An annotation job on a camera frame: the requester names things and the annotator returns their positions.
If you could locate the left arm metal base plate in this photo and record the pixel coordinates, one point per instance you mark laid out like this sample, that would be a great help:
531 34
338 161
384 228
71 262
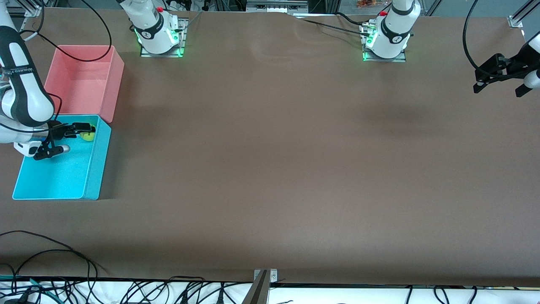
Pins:
400 59

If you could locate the orange objects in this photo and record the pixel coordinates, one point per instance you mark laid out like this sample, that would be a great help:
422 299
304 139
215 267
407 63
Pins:
369 3

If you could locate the yellow tennis ball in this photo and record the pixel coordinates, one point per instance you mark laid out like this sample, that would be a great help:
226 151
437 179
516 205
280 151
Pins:
88 136

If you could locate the dark grey metal bar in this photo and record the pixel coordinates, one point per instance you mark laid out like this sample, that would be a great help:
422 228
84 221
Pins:
257 293

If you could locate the aluminium frame profile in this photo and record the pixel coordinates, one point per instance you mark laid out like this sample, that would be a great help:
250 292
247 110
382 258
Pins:
517 21
29 7

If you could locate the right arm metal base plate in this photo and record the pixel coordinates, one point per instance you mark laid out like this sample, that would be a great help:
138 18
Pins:
184 42

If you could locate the silver metal box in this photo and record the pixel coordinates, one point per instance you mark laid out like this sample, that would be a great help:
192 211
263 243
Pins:
276 5

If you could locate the pink plastic bin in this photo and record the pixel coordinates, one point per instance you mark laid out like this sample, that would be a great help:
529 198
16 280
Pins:
84 80

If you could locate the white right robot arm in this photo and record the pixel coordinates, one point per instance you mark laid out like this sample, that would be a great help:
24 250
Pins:
21 84

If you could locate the silver metal bracket plate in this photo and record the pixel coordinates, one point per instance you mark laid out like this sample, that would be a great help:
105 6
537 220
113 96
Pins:
274 276

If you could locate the blue plastic bin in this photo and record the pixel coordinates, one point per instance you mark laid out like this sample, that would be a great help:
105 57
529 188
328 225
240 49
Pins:
63 177

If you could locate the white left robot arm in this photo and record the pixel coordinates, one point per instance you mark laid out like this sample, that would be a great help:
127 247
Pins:
394 29

